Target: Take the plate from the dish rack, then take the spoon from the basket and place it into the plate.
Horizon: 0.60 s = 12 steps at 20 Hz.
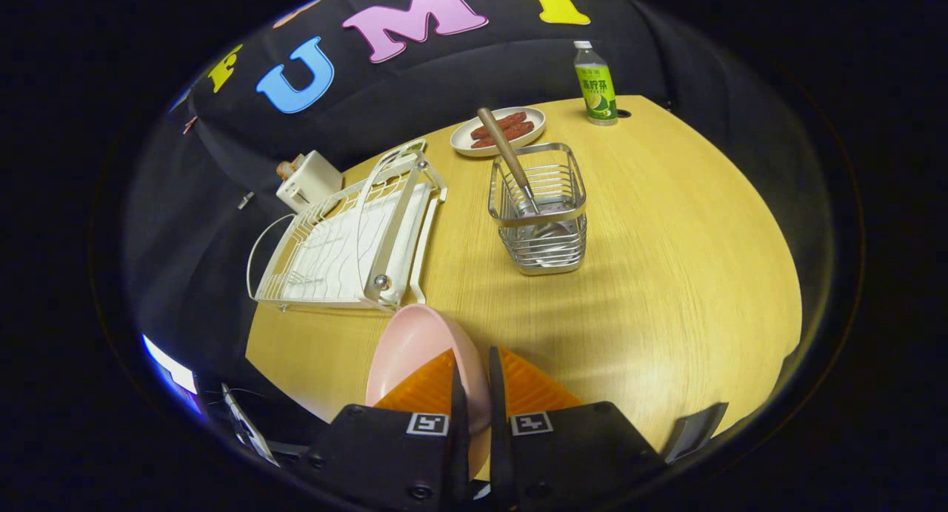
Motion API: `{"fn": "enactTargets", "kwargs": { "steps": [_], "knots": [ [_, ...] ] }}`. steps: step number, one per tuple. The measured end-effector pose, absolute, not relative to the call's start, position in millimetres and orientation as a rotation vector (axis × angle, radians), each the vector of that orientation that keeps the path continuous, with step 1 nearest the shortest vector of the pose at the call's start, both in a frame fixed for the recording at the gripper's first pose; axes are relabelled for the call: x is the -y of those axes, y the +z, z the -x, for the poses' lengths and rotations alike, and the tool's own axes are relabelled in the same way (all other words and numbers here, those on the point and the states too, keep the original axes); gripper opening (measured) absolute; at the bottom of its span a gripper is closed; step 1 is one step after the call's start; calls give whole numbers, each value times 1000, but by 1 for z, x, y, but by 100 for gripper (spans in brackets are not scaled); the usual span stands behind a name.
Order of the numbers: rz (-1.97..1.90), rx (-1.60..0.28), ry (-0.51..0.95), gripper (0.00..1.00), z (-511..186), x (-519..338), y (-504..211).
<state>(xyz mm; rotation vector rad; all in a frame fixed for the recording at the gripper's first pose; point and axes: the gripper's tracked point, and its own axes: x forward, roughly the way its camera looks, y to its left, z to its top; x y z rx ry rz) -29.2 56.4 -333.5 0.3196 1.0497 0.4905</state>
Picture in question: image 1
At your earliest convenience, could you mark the pink plate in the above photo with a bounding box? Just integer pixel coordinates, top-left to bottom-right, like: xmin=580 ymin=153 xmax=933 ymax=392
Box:
xmin=365 ymin=303 xmax=493 ymax=479

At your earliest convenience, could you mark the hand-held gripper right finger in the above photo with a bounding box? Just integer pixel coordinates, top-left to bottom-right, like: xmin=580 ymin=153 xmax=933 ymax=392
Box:
xmin=487 ymin=347 xmax=667 ymax=510

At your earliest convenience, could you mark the metal wire basket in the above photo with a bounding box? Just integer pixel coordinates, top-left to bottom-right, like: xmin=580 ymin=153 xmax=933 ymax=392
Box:
xmin=488 ymin=142 xmax=588 ymax=276

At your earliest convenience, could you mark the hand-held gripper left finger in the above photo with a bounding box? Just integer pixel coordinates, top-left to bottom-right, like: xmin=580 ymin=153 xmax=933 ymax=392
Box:
xmin=307 ymin=348 xmax=471 ymax=510

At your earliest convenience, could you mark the wooden handled metal spoon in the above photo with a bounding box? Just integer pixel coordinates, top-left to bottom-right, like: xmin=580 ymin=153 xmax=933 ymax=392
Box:
xmin=477 ymin=107 xmax=573 ymax=240

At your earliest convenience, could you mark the white wire dish rack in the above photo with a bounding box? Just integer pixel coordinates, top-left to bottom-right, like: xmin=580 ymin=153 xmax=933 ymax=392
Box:
xmin=247 ymin=139 xmax=448 ymax=314

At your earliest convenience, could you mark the white plate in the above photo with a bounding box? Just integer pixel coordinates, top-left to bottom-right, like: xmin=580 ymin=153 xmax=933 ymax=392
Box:
xmin=450 ymin=107 xmax=547 ymax=158

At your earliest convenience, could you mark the red sausage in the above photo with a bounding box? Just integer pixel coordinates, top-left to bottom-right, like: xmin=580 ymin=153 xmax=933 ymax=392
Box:
xmin=471 ymin=112 xmax=528 ymax=140
xmin=472 ymin=122 xmax=535 ymax=149

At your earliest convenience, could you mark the green tea bottle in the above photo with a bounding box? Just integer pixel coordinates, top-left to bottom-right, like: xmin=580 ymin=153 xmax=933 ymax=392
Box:
xmin=574 ymin=41 xmax=618 ymax=126

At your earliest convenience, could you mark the black backdrop cloth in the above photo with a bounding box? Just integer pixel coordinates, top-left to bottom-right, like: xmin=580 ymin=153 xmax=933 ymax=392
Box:
xmin=122 ymin=0 xmax=845 ymax=424

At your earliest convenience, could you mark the white toaster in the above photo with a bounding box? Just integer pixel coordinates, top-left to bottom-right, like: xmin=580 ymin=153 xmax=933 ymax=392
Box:
xmin=276 ymin=150 xmax=344 ymax=213

